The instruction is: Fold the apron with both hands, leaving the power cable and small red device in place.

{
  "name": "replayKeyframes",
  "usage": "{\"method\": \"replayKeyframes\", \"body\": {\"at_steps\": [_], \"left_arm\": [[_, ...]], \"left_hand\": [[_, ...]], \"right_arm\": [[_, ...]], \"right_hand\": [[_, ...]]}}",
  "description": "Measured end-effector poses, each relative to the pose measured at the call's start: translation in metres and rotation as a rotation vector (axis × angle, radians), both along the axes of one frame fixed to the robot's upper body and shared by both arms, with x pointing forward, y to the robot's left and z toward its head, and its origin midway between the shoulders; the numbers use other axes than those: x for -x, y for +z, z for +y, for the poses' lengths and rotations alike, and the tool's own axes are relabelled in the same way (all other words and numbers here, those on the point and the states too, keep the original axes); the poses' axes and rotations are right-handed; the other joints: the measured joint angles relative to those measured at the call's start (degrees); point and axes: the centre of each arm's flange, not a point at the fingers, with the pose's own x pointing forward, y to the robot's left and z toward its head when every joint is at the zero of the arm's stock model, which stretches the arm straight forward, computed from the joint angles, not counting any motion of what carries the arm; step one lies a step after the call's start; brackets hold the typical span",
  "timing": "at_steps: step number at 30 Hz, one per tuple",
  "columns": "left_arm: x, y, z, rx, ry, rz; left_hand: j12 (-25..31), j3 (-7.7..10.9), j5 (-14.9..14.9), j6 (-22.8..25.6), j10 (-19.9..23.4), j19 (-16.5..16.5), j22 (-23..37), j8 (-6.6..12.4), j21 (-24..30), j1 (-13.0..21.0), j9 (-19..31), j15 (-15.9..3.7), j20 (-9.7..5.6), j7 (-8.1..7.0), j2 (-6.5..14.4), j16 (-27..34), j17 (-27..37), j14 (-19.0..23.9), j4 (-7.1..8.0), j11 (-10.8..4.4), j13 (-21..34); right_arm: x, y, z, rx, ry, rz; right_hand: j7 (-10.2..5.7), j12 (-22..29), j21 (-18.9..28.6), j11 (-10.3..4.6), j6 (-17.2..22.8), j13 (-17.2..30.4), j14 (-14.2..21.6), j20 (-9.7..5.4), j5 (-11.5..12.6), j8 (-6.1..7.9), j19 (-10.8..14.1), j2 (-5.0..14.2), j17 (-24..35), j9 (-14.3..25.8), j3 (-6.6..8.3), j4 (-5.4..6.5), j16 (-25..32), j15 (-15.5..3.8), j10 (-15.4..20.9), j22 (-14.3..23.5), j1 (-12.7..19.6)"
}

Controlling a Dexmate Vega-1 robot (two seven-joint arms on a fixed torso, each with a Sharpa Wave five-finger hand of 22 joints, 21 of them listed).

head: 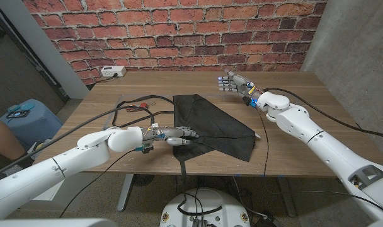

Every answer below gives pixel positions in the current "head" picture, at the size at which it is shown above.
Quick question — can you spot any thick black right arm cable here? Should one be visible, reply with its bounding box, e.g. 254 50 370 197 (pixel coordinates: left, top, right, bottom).
262 87 383 146

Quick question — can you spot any person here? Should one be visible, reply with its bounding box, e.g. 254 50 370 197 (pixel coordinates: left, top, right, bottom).
0 113 25 161

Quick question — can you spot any black round fan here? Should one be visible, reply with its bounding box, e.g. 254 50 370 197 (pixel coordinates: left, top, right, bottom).
133 174 156 187

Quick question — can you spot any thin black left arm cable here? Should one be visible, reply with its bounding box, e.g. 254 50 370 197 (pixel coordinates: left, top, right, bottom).
59 149 139 219

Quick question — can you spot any black power strip cord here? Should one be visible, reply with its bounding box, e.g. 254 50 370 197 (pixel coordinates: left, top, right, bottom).
95 74 118 83

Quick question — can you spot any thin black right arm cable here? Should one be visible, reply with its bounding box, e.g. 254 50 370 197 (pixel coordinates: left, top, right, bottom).
256 107 271 177

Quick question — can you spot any small red pocket device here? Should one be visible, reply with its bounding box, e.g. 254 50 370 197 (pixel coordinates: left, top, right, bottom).
125 102 157 113

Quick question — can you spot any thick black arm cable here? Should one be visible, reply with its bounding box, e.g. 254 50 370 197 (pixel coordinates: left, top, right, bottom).
262 87 383 146
0 105 155 180

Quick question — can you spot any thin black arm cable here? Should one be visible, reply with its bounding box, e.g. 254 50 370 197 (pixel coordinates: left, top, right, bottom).
256 107 271 177
59 149 139 219

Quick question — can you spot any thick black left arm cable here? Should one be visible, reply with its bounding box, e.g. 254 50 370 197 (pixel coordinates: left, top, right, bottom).
0 105 155 180

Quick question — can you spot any white power strip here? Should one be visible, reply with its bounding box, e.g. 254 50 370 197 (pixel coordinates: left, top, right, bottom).
100 65 127 78

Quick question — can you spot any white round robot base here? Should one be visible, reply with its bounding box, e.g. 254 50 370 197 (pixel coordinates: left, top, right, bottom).
159 188 251 227

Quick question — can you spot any black flat power cable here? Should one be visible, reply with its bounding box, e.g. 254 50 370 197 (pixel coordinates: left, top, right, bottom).
111 95 175 127

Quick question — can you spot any black plug box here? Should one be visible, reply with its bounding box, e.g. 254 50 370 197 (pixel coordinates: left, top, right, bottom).
253 214 282 227

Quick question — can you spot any red brick print backdrop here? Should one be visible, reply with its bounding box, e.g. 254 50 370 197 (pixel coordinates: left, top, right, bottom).
21 0 328 85

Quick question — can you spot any grey black sneaker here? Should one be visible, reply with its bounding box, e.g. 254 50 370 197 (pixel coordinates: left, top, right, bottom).
2 154 35 173

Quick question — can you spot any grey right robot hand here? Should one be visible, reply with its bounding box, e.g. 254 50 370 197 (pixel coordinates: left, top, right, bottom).
218 69 264 102

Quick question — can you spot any yellow round object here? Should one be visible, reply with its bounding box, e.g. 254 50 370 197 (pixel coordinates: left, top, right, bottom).
29 140 50 153

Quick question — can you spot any black base cable loop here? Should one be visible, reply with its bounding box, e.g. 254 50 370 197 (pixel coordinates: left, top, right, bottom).
173 192 223 217

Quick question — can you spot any teal black object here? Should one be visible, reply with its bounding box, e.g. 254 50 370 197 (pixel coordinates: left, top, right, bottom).
5 102 35 119

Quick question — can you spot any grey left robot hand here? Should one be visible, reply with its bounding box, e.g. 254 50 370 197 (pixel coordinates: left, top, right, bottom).
142 125 200 148

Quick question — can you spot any metal door rail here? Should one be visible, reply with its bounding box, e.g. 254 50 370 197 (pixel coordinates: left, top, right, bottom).
0 6 69 102

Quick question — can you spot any black fabric tote bag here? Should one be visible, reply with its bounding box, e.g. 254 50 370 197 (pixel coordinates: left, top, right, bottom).
172 93 257 187

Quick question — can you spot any grey metal table leg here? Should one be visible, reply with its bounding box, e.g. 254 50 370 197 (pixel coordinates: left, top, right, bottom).
117 173 135 212
276 176 298 218

